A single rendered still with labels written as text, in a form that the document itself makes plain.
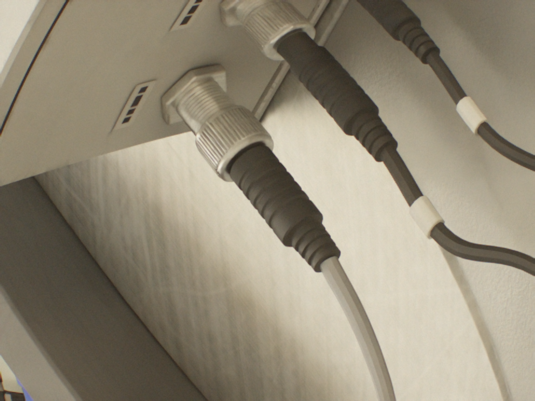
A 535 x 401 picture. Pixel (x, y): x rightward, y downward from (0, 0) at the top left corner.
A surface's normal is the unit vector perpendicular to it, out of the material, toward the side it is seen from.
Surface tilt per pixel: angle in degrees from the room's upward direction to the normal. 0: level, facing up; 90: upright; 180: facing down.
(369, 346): 70
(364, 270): 90
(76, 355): 42
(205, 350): 90
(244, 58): 132
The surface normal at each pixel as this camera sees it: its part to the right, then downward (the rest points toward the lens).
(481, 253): -0.53, -0.11
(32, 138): 0.55, 0.70
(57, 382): -0.74, 0.17
